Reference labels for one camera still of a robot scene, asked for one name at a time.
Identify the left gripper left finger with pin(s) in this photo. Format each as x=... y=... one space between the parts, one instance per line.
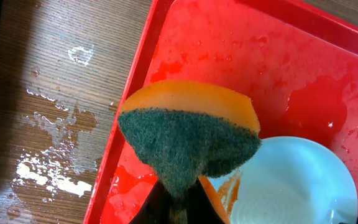
x=156 y=207

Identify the red plastic tray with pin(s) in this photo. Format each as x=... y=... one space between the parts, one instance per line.
x=297 y=63

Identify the green and orange sponge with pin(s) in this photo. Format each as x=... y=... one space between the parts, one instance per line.
x=183 y=130

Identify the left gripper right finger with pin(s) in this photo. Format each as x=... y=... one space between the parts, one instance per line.
x=199 y=207

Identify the light blue plate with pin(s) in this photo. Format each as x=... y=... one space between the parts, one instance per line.
x=289 y=180

